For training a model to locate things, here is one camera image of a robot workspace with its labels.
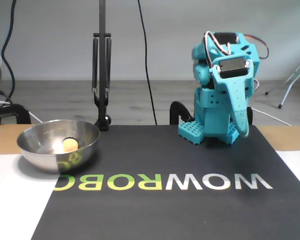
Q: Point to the white metal stand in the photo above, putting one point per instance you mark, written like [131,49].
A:
[285,93]

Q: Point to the black mat with WOWROBO print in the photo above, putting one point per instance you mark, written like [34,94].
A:
[164,220]

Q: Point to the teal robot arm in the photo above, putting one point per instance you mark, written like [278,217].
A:
[209,117]

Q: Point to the wooden ball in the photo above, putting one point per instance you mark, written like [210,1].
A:
[70,145]

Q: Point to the black table clamp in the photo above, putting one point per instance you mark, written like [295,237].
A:
[176,110]
[20,110]
[250,117]

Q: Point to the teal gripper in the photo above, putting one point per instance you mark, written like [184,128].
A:
[231,86]

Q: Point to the white paper sheet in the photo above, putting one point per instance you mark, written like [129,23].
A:
[10,200]
[299,165]

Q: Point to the metal bowl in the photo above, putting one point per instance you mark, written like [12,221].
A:
[40,160]

